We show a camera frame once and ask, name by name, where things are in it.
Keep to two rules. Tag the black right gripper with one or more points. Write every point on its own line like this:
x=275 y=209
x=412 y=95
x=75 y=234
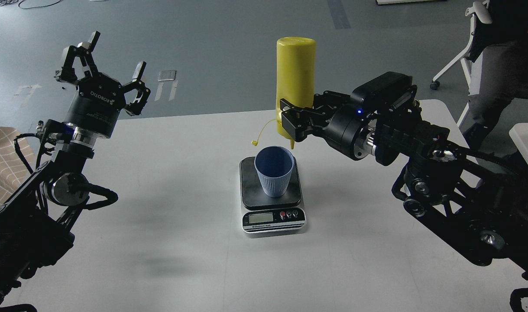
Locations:
x=333 y=116

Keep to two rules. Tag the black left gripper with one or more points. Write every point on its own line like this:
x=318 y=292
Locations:
x=99 y=98

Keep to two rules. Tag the yellow squeeze seasoning bottle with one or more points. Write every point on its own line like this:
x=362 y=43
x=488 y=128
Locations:
x=295 y=57

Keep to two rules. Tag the blue ribbed plastic cup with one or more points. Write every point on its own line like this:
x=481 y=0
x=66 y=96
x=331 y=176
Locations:
x=274 y=167

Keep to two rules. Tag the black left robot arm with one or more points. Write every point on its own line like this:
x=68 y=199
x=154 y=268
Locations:
x=36 y=220

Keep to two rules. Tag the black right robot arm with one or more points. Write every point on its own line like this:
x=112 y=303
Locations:
x=474 y=202

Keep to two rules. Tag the black digital kitchen scale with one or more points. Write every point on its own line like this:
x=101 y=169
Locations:
x=264 y=215

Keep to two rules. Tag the beige checkered cloth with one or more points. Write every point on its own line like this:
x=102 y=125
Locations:
x=12 y=170

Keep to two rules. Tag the white office chair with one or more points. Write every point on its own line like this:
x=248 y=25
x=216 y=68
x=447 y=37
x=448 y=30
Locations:
x=478 y=12

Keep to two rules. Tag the seated person dark clothes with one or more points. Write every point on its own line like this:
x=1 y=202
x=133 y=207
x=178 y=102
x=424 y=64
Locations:
x=503 y=68

